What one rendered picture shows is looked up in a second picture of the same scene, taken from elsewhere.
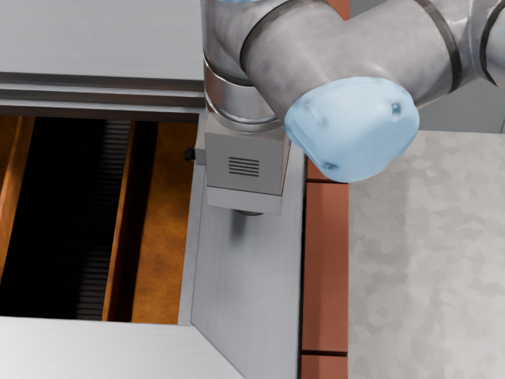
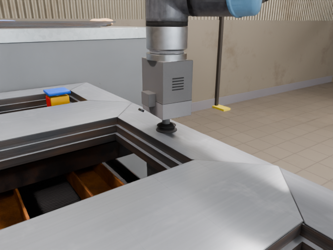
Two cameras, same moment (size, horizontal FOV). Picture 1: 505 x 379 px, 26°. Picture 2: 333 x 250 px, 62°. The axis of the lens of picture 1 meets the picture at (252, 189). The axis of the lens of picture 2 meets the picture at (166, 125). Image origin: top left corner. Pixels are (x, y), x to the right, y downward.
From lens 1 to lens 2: 0.71 m
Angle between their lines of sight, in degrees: 46
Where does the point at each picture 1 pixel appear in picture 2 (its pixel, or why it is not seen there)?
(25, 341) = (123, 195)
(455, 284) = not seen: hidden behind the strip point
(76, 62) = (54, 127)
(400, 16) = not seen: outside the picture
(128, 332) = (171, 171)
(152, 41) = (82, 116)
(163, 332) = (185, 165)
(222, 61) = (168, 13)
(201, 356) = (210, 164)
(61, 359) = (151, 192)
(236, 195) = (174, 106)
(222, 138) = (170, 65)
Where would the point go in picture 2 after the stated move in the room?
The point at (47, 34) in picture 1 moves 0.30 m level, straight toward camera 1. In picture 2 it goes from (32, 125) to (141, 165)
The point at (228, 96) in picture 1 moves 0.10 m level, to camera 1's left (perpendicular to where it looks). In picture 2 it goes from (170, 36) to (118, 39)
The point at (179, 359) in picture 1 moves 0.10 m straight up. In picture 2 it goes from (204, 169) to (207, 103)
